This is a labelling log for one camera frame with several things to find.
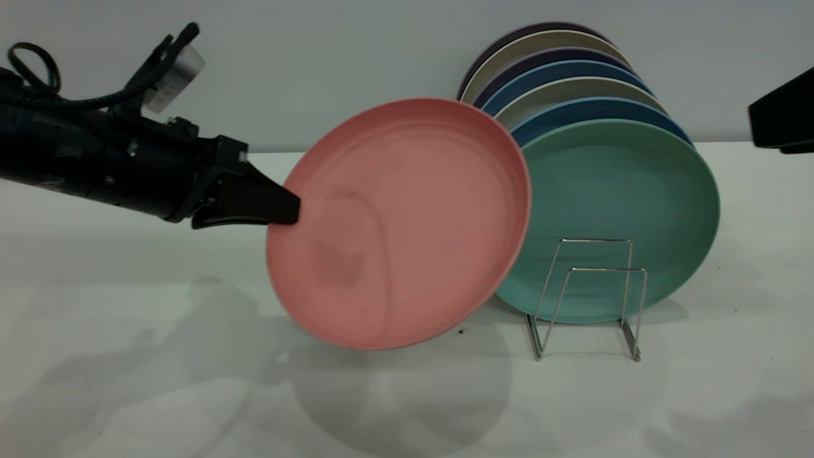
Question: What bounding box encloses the beige round plate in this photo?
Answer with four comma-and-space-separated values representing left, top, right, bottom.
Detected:
460, 31, 627, 106
495, 77, 667, 131

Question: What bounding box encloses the green round plate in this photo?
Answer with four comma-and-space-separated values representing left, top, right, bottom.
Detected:
496, 120, 721, 325

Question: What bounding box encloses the blue round plate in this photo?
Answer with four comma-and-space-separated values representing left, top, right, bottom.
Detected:
511, 97, 694, 147
481, 60, 654, 116

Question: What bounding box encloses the pink round plate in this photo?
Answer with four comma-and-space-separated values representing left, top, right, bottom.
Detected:
266, 97, 532, 350

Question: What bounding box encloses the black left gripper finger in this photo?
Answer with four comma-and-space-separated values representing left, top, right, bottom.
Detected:
191, 215, 271, 230
210, 162, 301, 225

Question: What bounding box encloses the black braided cable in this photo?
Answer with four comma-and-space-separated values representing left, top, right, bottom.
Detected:
0, 41, 160, 112

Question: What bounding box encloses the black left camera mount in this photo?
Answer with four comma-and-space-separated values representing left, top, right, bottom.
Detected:
124, 22, 199, 118

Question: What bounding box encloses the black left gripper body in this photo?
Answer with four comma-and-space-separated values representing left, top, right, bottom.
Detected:
116, 114, 249, 222

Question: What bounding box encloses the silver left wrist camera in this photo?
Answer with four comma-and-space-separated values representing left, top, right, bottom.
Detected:
143, 45, 205, 115

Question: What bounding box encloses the purple round plate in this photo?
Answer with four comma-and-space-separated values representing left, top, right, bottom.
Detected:
473, 48, 633, 109

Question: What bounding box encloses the dark maroon round plate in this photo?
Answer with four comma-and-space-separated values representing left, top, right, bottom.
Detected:
457, 23, 614, 101

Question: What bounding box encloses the metal wire plate rack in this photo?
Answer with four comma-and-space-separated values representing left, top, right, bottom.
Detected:
525, 239, 648, 363

